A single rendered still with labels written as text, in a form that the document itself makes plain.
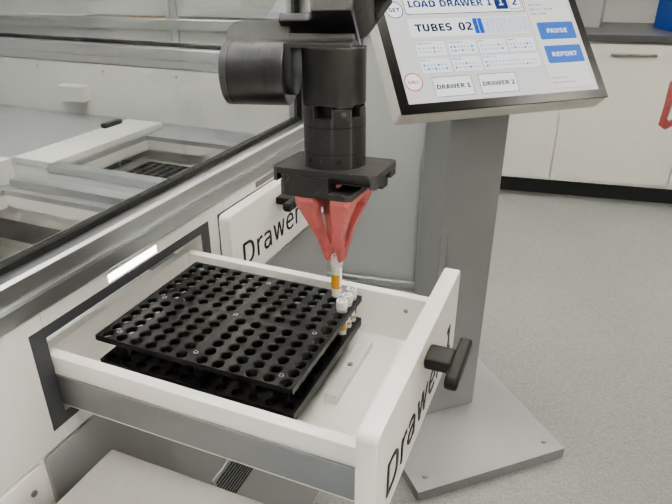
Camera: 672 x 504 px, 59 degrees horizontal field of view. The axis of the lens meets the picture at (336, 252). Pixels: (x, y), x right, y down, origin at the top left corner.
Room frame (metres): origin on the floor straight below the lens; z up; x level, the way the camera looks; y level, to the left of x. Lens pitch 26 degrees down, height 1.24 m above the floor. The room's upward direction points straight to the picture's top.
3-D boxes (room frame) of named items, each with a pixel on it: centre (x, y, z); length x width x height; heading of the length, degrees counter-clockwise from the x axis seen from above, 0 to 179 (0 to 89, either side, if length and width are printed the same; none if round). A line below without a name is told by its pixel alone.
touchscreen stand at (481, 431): (1.39, -0.34, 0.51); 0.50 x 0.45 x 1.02; 20
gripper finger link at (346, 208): (0.54, 0.01, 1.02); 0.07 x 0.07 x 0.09; 68
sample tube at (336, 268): (0.53, 0.00, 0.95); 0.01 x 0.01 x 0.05
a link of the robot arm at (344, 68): (0.54, 0.01, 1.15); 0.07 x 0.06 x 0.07; 79
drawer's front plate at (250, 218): (0.88, 0.10, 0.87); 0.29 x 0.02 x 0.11; 157
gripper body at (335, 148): (0.54, 0.00, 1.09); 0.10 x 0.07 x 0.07; 68
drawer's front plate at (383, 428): (0.46, -0.08, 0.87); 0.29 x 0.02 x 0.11; 157
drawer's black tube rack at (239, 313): (0.54, 0.11, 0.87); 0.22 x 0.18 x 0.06; 67
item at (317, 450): (0.54, 0.12, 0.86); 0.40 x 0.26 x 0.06; 67
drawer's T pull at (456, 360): (0.45, -0.10, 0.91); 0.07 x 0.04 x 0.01; 157
